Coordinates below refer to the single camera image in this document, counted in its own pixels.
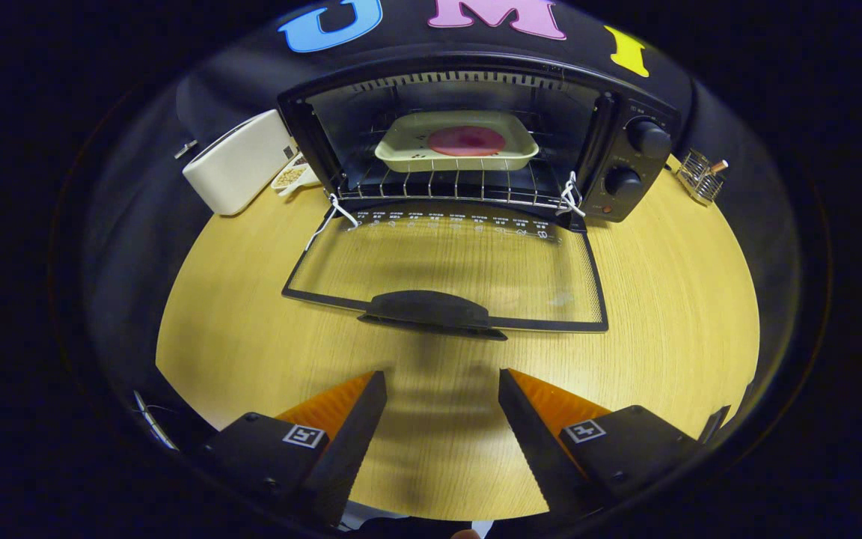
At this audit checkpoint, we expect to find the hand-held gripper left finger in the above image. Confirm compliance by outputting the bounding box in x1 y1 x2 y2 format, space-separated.
199 370 388 527

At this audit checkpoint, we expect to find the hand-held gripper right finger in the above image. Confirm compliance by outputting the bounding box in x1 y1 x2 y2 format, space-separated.
498 368 701 517

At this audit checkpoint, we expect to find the black toaster oven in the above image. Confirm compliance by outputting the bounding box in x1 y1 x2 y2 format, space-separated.
277 51 682 342

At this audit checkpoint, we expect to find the cream square plate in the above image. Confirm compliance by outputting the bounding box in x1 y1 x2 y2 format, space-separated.
374 110 540 174

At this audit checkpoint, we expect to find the pink ham slice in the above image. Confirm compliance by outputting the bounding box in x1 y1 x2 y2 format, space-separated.
427 125 507 158

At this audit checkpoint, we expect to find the white toaster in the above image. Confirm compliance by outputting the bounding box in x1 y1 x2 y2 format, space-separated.
182 109 297 217

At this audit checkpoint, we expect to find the white dish with seeds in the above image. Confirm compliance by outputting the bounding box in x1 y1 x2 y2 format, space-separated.
271 153 321 198

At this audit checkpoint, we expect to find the black backdrop cloth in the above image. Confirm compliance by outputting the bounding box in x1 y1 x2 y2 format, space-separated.
79 0 806 420

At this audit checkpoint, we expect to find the white string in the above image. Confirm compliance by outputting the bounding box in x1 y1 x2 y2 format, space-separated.
555 171 586 219
305 192 361 252

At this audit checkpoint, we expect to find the metal wire holder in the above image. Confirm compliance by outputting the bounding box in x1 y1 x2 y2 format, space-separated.
676 147 726 207

